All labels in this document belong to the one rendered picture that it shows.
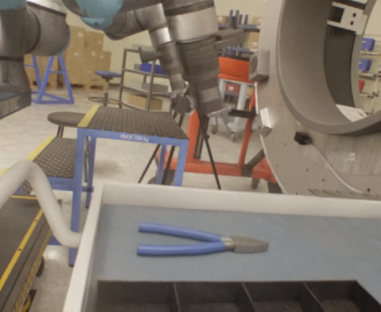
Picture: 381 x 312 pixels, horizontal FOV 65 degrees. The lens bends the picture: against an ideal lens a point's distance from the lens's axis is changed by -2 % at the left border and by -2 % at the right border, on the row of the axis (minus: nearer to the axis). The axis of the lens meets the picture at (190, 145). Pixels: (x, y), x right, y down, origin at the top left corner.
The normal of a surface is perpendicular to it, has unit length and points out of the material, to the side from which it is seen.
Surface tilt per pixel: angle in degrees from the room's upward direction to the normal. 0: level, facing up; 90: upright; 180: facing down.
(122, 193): 90
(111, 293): 90
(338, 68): 71
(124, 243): 0
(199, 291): 90
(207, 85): 107
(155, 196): 90
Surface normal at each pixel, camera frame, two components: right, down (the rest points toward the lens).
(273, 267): 0.16, -0.96
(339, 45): 0.22, 0.12
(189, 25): -0.08, 0.48
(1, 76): 0.63, -0.06
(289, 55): 0.24, -0.20
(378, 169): -0.97, -0.11
